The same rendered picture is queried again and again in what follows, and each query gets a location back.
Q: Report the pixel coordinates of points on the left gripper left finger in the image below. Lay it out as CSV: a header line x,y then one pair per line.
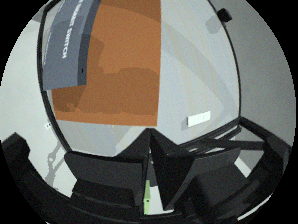
x,y
128,169

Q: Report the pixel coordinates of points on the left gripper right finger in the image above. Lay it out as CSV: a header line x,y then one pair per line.
x,y
175,167

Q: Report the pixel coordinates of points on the grey network switch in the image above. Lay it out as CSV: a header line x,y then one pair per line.
x,y
66,52

